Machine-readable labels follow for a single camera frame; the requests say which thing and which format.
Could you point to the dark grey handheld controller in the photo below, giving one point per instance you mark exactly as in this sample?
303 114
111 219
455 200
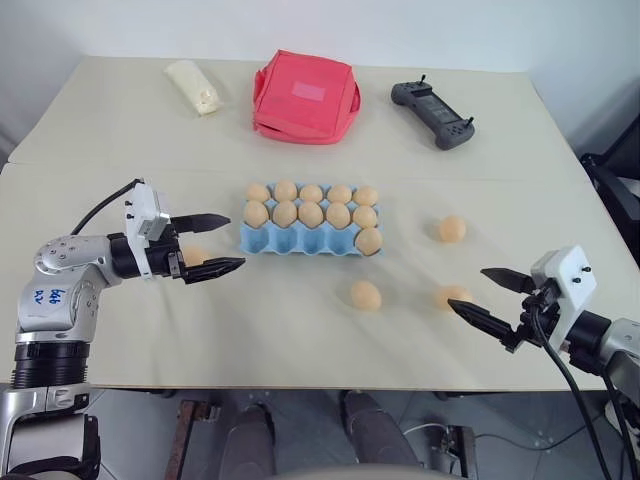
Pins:
432 112

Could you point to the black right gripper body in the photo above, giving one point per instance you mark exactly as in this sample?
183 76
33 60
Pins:
545 305

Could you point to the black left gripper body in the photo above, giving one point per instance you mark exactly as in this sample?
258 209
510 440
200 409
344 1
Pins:
162 260

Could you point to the white plastic bag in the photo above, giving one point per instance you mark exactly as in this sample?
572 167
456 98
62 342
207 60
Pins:
195 87

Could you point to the red fabric box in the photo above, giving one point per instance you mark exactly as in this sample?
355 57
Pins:
305 95

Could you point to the beige egg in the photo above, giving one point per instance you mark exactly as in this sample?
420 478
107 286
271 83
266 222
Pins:
452 294
311 193
366 296
257 191
369 242
310 214
256 214
195 255
452 229
366 195
365 217
340 193
285 214
338 214
285 189

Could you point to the blue egg tray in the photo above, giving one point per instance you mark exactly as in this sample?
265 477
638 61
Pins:
300 242

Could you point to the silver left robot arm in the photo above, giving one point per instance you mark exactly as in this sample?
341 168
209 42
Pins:
55 305

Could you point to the black metal bracket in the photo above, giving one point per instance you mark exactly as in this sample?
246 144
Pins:
455 450

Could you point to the pale rounded robot body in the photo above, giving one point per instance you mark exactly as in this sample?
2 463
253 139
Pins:
350 472

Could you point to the rusty metal bar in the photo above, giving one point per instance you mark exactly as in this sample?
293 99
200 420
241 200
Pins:
182 440

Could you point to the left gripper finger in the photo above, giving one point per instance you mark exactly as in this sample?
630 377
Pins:
200 222
210 270

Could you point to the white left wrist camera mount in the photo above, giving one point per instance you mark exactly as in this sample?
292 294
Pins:
145 210

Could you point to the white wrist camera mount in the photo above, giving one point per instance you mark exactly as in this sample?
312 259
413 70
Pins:
575 280
145 210

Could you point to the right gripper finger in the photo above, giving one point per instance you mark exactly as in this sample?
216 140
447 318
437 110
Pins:
510 280
482 320

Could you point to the black equipment beside table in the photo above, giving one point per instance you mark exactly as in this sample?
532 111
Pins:
615 190

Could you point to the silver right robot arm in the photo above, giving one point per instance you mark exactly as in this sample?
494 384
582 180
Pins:
620 345

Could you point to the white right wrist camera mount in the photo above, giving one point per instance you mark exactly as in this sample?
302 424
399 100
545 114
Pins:
575 280

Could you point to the dark rounded shape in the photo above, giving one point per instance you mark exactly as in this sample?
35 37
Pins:
375 435
250 445

